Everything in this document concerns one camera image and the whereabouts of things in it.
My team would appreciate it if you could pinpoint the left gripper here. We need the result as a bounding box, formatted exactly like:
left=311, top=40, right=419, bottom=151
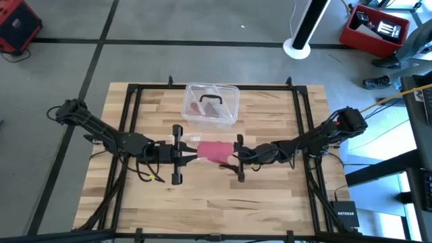
left=148, top=124, right=198, bottom=186

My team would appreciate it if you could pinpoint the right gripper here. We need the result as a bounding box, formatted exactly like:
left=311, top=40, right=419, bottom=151
left=218, top=134, right=266, bottom=183

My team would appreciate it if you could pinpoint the pink elastic bandage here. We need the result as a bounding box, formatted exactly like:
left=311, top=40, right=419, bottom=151
left=196, top=140, right=236, bottom=169

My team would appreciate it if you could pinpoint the clear plastic storage box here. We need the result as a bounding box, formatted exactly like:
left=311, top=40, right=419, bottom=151
left=181, top=82, right=241, bottom=128

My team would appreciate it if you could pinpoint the clear lid with black handle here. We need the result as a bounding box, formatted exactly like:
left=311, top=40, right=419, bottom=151
left=183, top=82, right=241, bottom=122

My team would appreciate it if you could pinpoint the red bandage roll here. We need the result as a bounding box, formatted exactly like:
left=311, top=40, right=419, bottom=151
left=190, top=100, right=204, bottom=117

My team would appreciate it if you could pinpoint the grey bandage roll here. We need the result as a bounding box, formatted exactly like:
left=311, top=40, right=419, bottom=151
left=203, top=100, right=223, bottom=119

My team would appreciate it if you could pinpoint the black pole with white base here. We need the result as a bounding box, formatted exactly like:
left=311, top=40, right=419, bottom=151
left=282, top=0, right=333, bottom=61

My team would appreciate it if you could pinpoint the black desk crossbar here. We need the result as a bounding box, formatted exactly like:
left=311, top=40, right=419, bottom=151
left=344, top=149, right=421, bottom=188

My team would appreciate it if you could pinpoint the person's black shoe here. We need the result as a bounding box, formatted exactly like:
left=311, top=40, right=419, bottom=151
left=371, top=55, right=402, bottom=70
left=362, top=74, right=392, bottom=90

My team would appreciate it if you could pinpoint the red plastic crate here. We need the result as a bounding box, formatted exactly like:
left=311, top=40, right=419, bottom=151
left=339, top=3, right=411, bottom=59

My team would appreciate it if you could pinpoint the black desk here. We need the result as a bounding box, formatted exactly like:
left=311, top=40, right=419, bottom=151
left=400, top=73, right=432, bottom=243

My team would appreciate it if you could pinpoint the small black device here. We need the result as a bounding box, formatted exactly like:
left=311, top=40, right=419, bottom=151
left=354, top=10, right=371, bottom=26

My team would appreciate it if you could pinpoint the black keyboard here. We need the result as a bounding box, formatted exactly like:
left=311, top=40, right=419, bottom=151
left=421, top=167, right=432, bottom=214

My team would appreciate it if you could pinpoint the silver toaster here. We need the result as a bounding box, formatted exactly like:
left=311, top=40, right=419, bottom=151
left=375, top=19, right=403, bottom=44

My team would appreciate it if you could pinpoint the red and black case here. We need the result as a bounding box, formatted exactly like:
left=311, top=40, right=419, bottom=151
left=0, top=0, right=44, bottom=55

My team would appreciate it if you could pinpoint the person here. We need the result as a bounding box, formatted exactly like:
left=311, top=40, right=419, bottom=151
left=362, top=18, right=432, bottom=90

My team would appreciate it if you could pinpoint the black metal table frame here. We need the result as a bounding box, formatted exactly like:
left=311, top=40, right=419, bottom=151
left=0, top=76, right=432, bottom=243

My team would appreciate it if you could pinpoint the black cable bundle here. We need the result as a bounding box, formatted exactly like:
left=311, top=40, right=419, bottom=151
left=305, top=158, right=342, bottom=234
left=79, top=153, right=131, bottom=234

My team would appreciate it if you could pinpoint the black Netgear network switch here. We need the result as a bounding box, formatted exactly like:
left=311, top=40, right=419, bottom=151
left=329, top=200, right=361, bottom=228

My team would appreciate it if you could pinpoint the yellow cable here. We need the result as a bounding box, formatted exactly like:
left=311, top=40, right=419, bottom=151
left=360, top=83, right=432, bottom=114

